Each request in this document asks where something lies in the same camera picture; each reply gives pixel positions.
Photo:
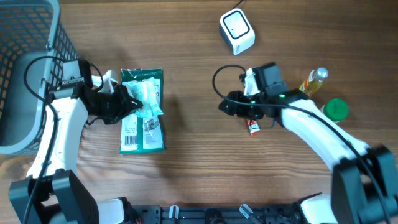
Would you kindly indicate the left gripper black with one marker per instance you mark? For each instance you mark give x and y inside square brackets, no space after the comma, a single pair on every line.
[125,102]

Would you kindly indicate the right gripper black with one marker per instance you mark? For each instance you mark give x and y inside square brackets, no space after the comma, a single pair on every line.
[236,109]

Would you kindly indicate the red stick packet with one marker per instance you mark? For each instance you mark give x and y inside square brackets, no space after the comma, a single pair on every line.
[253,126]

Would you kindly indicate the yellow liquid small bottle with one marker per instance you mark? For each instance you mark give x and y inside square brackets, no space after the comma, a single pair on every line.
[314,81]

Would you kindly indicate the green lid white jar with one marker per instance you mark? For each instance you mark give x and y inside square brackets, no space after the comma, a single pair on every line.
[336,110]

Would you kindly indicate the mint green wipes packet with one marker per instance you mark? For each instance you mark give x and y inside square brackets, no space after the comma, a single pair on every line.
[148,92]

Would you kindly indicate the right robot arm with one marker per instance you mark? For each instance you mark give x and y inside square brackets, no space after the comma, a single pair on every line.
[364,179]

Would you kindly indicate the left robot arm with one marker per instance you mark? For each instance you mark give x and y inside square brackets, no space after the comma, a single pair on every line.
[52,192]

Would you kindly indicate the white barcode scanner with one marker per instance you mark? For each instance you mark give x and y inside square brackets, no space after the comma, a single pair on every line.
[236,31]

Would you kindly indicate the grey plastic mesh basket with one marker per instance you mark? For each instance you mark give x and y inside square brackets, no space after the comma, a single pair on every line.
[34,44]

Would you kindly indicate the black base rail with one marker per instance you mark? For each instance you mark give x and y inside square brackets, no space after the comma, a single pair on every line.
[268,214]

